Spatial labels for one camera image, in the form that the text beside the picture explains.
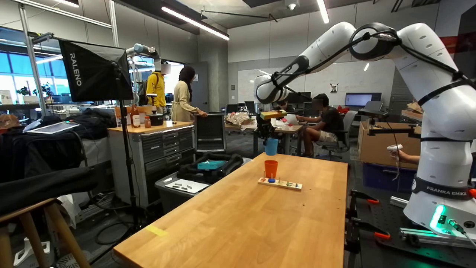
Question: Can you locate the person in yellow jacket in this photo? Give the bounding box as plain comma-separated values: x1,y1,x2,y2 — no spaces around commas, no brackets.
145,59,169,110

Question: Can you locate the seated person in black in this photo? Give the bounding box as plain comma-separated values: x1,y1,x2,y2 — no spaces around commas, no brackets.
300,94,345,156

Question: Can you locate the cardboard box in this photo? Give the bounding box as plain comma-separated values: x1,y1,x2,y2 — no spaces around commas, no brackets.
356,122,419,170

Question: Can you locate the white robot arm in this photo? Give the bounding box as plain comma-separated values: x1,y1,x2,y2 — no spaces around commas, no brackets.
254,22,476,238

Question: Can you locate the wooden stool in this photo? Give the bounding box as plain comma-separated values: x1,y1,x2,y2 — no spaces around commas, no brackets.
0,196,92,268

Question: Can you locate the black bag with teal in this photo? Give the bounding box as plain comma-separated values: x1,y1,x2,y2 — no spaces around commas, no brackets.
176,153,242,185

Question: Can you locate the black softbox light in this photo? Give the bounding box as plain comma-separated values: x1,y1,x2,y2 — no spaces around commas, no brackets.
57,39,132,101

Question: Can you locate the white toy sink tray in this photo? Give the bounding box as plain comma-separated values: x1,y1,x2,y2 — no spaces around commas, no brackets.
257,177,303,191

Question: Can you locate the grey tool cabinet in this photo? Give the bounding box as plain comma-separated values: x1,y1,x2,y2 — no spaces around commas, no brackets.
107,122,194,208

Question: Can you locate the blue plastic cup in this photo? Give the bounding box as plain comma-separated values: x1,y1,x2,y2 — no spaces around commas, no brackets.
264,137,279,156

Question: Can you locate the blue storage bin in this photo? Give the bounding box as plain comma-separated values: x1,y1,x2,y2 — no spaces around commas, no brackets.
362,164,414,192

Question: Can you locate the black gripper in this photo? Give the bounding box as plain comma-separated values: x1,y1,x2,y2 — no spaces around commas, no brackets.
255,104,281,138

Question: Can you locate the orange plastic cup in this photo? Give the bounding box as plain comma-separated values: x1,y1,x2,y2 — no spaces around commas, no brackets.
264,159,278,183

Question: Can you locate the woman in beige top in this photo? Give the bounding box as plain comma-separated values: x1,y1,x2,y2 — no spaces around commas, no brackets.
172,65,206,122

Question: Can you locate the grey plastic bin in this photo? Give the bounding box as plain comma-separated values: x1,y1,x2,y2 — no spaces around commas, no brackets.
154,173,208,213

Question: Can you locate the computer monitor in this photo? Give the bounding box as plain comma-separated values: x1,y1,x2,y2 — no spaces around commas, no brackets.
343,92,380,109

